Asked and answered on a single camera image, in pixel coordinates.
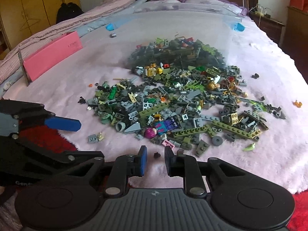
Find small black lego piece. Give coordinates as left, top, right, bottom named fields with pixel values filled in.
left=153, top=152, right=161, bottom=159

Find grey plate with tan stud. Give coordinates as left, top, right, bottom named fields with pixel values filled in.
left=88, top=132, right=104, bottom=144

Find grey round lego disc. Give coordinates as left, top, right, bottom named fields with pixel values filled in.
left=211, top=136, right=223, bottom=146

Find red fleece blanket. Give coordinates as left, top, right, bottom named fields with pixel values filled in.
left=19, top=126, right=308, bottom=230

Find purple haired minifigure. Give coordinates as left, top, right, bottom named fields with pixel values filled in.
left=144, top=118, right=178, bottom=139

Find lime green leaf piece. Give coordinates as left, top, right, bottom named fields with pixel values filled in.
left=243, top=143, right=256, bottom=152

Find black small lego cluster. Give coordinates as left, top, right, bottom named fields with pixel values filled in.
left=78, top=96, right=87, bottom=104

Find pile of loose lego bricks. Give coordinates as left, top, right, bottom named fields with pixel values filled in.
left=85, top=40, right=285, bottom=156

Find pink fluffy blanket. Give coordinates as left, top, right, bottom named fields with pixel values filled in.
left=4, top=3, right=307, bottom=193

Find yellow wardrobe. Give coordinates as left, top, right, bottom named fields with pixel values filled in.
left=1, top=0, right=80, bottom=49

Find dark lego piece far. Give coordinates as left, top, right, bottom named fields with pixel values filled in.
left=252, top=73, right=259, bottom=79

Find black bag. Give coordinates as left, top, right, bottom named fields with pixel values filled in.
left=56, top=2, right=84, bottom=24

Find orange lego piece far right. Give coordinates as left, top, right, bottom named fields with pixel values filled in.
left=293, top=100, right=302, bottom=108

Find clear plastic storage bin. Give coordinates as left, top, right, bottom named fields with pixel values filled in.
left=106, top=0, right=244, bottom=68

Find folded striped quilt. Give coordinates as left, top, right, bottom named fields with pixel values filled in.
left=1, top=0, right=137, bottom=96

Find wooden nightstand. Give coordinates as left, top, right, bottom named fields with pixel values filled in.
left=249, top=12, right=285, bottom=45

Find wooden cabinet drawers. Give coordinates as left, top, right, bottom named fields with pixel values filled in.
left=281, top=6, right=308, bottom=82

